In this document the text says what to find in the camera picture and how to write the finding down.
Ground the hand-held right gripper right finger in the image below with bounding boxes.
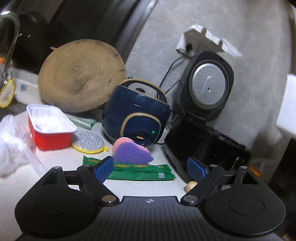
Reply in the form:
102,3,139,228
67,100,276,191
180,157,262,206

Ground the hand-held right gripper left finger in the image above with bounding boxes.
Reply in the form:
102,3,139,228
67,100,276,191
42,156,119,206

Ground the silver scouring pad yellow edge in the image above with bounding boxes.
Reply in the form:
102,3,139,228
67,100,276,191
71,130,109,154

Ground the purple pink heart-shaped sponge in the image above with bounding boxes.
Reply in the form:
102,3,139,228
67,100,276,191
112,137,154,164

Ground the green foil wrapper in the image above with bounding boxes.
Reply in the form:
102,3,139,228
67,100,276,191
83,155,176,181

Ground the red plastic food tray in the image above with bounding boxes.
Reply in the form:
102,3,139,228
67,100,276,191
26,104,77,151

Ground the clear plastic bag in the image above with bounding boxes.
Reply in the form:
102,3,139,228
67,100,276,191
0,114,45,178

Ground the small tan round object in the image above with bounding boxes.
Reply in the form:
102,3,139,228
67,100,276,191
185,181,198,193

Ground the black rice cooker silver lid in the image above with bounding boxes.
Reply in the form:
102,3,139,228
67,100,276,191
163,51,251,183

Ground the green striped dish cloth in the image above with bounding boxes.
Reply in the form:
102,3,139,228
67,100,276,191
63,112,97,130

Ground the glass jar orange lid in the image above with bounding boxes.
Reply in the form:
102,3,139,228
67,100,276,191
249,159,269,179

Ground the small dark blue rice cooker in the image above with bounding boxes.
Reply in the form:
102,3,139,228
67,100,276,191
102,77,172,147

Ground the round wooden cutting board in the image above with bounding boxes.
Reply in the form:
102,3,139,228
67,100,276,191
38,39,126,114

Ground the white plastic container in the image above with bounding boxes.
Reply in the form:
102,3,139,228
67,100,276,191
10,68,41,105

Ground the white box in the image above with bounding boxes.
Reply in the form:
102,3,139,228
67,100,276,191
275,74,296,141

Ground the black round pan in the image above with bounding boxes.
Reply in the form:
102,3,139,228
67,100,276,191
13,13,50,75

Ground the chrome curved faucet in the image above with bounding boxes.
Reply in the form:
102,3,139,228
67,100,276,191
0,11,21,79

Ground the black power cable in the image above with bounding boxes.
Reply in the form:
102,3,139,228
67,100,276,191
159,56,192,93

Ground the white wall socket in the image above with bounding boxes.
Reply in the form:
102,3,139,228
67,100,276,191
176,24,242,58

